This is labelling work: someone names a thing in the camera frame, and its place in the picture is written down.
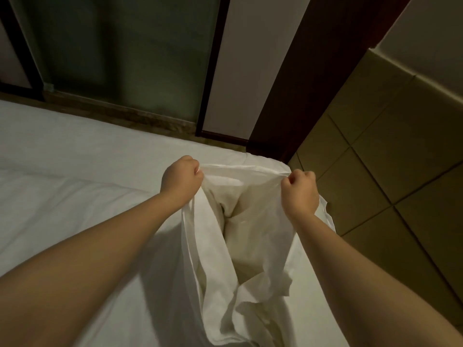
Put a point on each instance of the person's right hand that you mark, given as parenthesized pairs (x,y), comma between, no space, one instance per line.
(300,195)

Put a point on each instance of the person's left hand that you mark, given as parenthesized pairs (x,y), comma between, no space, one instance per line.
(182,180)

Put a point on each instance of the white bed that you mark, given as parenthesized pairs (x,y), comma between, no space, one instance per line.
(87,148)

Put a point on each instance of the white duvet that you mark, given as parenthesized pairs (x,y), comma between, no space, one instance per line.
(87,227)

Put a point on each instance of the person's left forearm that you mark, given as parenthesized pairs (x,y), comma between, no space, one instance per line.
(79,271)

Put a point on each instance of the person's right forearm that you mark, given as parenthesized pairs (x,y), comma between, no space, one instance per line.
(369,292)

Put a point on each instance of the tan padded headboard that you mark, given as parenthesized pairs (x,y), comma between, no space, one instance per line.
(390,162)

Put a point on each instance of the dark wooden wall panel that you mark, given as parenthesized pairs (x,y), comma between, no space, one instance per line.
(318,61)

